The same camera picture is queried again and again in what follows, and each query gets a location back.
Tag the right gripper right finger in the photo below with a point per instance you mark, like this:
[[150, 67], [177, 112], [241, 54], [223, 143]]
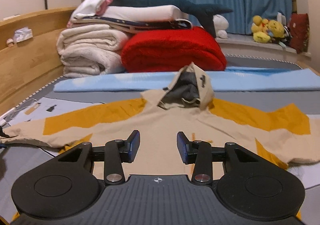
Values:
[[202, 155]]

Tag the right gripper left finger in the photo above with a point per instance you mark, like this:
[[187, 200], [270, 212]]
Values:
[[113, 154]]

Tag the beige and yellow hoodie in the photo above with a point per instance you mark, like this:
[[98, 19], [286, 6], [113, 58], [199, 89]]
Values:
[[283, 136]]

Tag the light blue folded sheet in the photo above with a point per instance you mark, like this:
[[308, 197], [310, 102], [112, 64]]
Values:
[[230, 80]]

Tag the grey patterned bed cover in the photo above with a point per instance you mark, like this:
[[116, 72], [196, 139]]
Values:
[[50, 105]]

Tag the folded white quilt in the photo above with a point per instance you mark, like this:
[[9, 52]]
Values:
[[91, 50]]

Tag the red fleece blanket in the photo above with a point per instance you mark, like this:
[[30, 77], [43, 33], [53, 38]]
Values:
[[170, 50]]

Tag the navy patterned folded blanket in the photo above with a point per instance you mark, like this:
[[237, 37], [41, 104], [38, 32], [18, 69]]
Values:
[[134, 27]]

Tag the wooden bed headboard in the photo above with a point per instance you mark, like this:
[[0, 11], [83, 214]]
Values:
[[29, 65]]

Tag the white plush toy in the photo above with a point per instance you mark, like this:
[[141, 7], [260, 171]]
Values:
[[221, 24]]

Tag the yellow plush toys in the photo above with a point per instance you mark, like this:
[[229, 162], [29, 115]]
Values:
[[267, 31]]

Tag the dark blue shark plush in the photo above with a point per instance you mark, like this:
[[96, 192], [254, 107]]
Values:
[[203, 12]]

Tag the white folded pillow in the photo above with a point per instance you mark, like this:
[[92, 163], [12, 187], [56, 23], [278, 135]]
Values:
[[164, 13]]

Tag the pink white folded cloth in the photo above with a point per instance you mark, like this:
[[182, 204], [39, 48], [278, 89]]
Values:
[[89, 8]]

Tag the plastic tissue pack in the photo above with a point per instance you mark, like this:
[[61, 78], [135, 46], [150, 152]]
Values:
[[22, 34]]

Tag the dark red cushion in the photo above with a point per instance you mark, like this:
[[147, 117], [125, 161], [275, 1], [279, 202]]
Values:
[[299, 30]]

